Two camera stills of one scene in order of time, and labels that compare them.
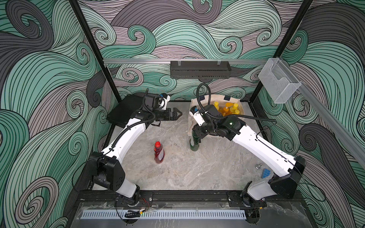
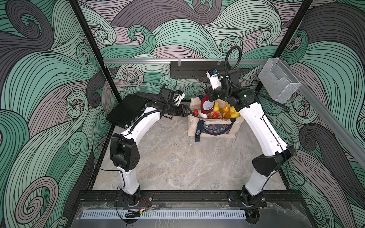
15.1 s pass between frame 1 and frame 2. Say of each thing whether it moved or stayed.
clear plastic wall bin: stayed
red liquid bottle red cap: moved
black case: stayed
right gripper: moved
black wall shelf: stayed
